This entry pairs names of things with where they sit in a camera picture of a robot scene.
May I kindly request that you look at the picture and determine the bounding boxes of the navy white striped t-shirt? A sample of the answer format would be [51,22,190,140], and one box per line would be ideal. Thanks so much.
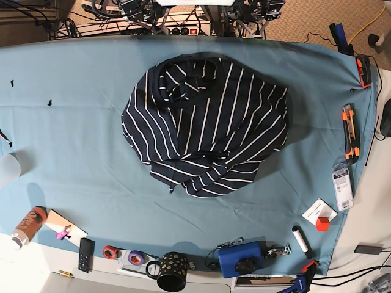
[122,53,288,198]

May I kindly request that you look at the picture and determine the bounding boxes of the blue box black knob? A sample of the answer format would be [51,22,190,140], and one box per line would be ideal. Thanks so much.
[217,242,264,278]

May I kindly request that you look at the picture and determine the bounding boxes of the purple tape roll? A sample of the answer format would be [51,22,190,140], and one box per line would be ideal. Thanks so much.
[127,250,145,266]

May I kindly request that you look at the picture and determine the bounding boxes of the black mug gold dots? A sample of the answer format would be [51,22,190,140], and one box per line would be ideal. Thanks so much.
[145,252,188,292]

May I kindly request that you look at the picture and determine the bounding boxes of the metal carabiner keyring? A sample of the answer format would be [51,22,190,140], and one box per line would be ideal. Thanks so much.
[265,244,291,259]

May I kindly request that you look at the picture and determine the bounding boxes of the white black marker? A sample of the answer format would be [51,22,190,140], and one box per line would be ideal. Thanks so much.
[291,226,312,259]

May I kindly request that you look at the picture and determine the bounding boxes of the red tape roll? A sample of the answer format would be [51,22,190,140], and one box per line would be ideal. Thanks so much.
[102,245,119,260]

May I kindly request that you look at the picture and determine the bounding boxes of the white card packet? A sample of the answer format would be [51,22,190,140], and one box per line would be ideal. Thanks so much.
[302,198,338,226]

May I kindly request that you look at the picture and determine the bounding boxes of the light blue table cloth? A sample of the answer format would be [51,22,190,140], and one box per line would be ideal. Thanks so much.
[1,36,377,274]

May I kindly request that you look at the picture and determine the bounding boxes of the clear plastic blister pack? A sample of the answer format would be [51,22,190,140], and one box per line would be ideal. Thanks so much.
[332,163,354,212]

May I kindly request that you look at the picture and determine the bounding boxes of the red small cube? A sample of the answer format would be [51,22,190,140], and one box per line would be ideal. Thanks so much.
[315,217,330,231]

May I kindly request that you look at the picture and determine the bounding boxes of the orange black utility knife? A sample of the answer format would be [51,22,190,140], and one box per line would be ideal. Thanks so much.
[342,103,360,165]

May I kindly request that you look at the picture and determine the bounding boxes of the black remote control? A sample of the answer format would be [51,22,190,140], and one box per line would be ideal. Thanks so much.
[78,237,95,273]

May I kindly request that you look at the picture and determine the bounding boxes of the tan cardboard sheet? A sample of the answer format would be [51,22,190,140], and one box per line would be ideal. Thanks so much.
[45,209,88,247]

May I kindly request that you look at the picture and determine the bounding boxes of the blue orange bottom clamp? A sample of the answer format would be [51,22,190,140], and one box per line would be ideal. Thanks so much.
[278,260,319,293]

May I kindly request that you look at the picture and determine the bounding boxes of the orange brown bottle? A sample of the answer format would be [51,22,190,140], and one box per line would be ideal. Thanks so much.
[11,206,48,250]

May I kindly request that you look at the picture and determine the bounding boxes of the blue black bar clamp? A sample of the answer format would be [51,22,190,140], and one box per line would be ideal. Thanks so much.
[329,23,355,56]

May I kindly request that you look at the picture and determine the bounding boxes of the translucent white plastic cup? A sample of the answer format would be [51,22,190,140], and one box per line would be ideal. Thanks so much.
[0,154,21,189]

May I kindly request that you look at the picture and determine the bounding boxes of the orange black clamp tool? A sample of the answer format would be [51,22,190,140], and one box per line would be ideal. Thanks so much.
[356,54,372,90]

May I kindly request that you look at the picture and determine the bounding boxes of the black computer mouse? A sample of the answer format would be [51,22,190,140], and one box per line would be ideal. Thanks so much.
[379,99,391,137]

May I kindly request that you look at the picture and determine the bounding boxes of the black power adapter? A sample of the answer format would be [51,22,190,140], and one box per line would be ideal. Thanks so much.
[354,243,383,255]

